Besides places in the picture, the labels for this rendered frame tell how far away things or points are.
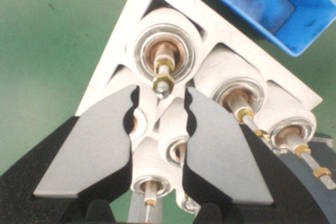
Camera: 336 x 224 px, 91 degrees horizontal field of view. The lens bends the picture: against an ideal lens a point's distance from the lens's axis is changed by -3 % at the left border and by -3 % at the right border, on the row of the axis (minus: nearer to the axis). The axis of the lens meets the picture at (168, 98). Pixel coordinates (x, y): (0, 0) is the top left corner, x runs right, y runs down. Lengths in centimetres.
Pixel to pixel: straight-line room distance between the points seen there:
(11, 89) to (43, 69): 14
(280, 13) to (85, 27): 48
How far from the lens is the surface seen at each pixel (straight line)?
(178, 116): 30
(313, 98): 42
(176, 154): 31
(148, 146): 39
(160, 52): 19
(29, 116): 73
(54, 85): 61
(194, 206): 25
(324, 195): 66
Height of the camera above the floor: 46
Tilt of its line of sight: 60 degrees down
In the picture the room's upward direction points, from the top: 180 degrees clockwise
